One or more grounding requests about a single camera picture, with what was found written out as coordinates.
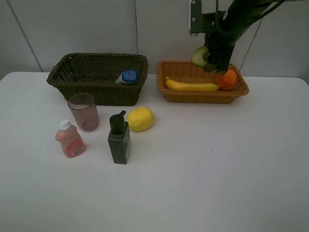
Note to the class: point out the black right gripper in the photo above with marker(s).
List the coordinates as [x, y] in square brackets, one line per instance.
[220, 46]

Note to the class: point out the halved avocado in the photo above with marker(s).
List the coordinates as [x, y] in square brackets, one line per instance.
[200, 57]

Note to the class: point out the orange tangerine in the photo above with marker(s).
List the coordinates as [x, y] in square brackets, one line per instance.
[227, 81]

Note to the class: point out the yellow banana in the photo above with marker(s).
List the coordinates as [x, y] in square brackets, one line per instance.
[179, 86]

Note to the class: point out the white bottle blue cap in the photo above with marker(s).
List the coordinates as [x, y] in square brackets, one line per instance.
[128, 77]

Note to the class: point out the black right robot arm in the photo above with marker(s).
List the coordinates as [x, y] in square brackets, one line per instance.
[226, 28]

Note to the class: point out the orange wicker basket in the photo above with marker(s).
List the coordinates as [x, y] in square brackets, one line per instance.
[186, 72]

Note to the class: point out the yellow lemon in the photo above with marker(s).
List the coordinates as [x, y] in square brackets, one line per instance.
[140, 119]

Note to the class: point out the dark brown wicker basket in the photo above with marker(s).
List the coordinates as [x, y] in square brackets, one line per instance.
[96, 73]

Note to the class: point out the dark green pump bottle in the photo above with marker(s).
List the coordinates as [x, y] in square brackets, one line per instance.
[119, 138]

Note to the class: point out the translucent pink plastic cup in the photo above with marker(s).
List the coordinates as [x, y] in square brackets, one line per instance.
[84, 111]

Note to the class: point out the pink bottle white cap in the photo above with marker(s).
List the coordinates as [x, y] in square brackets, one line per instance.
[70, 140]

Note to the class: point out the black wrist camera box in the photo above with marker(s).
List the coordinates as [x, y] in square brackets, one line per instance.
[199, 22]

